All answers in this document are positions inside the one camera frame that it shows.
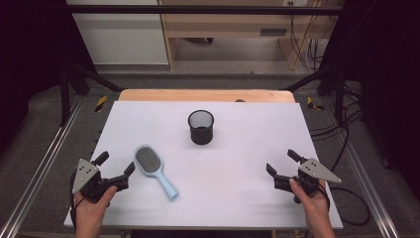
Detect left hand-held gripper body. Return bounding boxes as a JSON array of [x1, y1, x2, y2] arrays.
[[71, 158, 131, 204]]

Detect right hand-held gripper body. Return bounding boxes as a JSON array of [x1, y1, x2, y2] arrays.
[[272, 158, 343, 204]]

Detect light blue hairbrush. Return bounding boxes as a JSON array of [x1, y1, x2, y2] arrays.
[[134, 144, 180, 202]]

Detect black mesh cup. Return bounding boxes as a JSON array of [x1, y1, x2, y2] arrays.
[[187, 109, 215, 146]]

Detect person's right hand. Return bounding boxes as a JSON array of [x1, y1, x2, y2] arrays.
[[288, 178, 332, 217]]

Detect person's left hand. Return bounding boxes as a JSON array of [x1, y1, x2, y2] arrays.
[[73, 184, 119, 221]]

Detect white board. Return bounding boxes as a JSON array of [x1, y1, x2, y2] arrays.
[[62, 100, 344, 231]]

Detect yellow black tape mark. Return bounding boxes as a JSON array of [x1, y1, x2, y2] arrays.
[[305, 95, 326, 112]]

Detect wooden table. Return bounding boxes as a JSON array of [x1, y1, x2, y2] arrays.
[[117, 88, 296, 104]]

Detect white cabinet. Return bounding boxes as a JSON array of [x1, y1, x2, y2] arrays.
[[65, 0, 169, 66]]

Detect dark curtain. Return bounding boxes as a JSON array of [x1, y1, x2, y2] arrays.
[[321, 0, 420, 191], [0, 0, 97, 153]]

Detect wooden desk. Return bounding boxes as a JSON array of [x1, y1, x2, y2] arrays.
[[157, 0, 345, 71]]

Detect right hand-held gripper cable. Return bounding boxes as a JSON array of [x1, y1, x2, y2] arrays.
[[317, 182, 332, 213]]

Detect hand-held gripper cable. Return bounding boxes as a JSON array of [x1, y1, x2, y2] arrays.
[[67, 172, 83, 230], [317, 182, 332, 213]]

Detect left hand-held gripper cable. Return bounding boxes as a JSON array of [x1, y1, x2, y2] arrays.
[[67, 172, 83, 230]]

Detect aluminium rail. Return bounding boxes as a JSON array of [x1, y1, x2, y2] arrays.
[[321, 98, 402, 238], [0, 95, 84, 238]]

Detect black floor cable loop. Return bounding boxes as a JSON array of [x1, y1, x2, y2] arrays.
[[326, 125, 371, 228]]

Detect bundle of floor cables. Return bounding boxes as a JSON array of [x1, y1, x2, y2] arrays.
[[309, 81, 365, 143]]

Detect black frame strut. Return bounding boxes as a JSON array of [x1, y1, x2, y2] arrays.
[[58, 61, 124, 127], [279, 64, 349, 127]]

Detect hanging black cables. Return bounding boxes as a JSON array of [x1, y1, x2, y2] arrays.
[[288, 14, 332, 72]]

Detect black horizontal frame bar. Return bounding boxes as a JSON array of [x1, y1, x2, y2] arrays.
[[43, 4, 420, 16]]

